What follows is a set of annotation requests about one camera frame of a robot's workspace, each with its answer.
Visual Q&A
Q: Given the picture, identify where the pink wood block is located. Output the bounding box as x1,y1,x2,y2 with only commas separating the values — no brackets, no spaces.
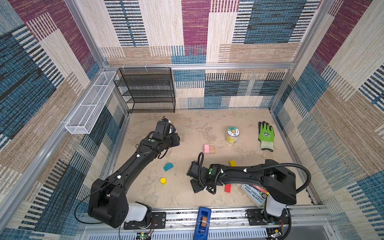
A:
204,144,210,154

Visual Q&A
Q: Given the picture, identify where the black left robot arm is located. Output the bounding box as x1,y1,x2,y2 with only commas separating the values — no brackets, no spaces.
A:
88,118,180,228

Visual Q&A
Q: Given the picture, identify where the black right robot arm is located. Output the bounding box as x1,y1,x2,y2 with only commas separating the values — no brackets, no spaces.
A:
187,159,306,217

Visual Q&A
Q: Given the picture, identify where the teal wood block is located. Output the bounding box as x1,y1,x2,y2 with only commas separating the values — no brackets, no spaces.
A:
163,163,174,172

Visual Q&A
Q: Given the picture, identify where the red wood block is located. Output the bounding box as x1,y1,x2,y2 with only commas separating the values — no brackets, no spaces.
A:
225,184,232,193

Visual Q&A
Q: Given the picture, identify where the yellow rectangular wood block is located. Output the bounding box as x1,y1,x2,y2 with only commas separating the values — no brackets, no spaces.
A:
229,161,237,167

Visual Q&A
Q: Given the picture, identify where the yellow wood cylinder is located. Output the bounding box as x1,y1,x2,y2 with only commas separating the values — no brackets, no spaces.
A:
160,178,167,185

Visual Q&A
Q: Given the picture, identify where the sunflower seed can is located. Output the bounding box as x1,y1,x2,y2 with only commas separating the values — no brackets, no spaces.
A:
226,127,240,144

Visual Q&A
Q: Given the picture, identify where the green black work glove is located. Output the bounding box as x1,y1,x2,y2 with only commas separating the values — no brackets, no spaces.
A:
259,121,275,152

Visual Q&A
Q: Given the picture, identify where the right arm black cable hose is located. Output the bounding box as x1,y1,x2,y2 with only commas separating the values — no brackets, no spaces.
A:
196,151,312,240

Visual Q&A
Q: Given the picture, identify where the black wire mesh shelf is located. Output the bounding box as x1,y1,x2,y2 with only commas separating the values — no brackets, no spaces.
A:
114,67,176,114

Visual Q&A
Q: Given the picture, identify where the blue tool on rail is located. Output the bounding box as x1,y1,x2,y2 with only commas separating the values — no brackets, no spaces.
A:
193,207,212,240

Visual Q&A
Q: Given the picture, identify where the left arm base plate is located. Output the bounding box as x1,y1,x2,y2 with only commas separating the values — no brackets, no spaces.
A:
123,212,167,230

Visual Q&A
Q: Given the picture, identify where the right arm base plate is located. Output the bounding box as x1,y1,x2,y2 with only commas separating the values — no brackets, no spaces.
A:
245,209,291,226

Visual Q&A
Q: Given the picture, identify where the white wire mesh basket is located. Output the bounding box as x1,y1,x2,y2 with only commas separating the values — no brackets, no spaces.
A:
65,72,117,135

